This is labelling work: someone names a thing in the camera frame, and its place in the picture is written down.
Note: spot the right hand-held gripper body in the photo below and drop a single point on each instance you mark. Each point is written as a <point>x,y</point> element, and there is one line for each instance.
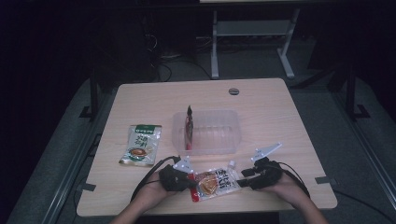
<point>267,175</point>

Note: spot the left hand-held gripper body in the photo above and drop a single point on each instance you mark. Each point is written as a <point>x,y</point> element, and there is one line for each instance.
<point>172,179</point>

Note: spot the white and red spouted pouch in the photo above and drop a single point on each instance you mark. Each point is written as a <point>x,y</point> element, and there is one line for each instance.
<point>216,183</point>

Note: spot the clear plastic container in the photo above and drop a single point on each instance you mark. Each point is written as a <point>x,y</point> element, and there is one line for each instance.
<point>214,133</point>

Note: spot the red and black snack packet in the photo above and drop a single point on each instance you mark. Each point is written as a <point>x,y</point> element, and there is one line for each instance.
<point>189,127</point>

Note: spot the person's left hand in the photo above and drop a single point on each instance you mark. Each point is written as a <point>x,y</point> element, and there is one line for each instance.
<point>154,191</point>

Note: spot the person's right hand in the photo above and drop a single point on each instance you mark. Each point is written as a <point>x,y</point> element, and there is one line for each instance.
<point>288,189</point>

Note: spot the green and white food packet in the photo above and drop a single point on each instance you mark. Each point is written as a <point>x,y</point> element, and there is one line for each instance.
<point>141,144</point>

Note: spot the grey tape piece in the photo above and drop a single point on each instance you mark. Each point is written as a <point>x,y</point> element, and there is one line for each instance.
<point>322,180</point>
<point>88,187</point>

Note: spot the grey round table grommet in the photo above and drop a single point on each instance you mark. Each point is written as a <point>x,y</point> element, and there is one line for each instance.
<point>233,91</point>

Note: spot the black metal stand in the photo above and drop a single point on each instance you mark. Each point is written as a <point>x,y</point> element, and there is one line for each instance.
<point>93,96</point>
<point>351,93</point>

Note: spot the grey metal floor rail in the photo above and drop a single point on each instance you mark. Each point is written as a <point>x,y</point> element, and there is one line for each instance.
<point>71,174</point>
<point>367,155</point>

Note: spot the white metal desk frame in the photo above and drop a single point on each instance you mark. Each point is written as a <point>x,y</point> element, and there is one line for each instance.
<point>252,28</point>

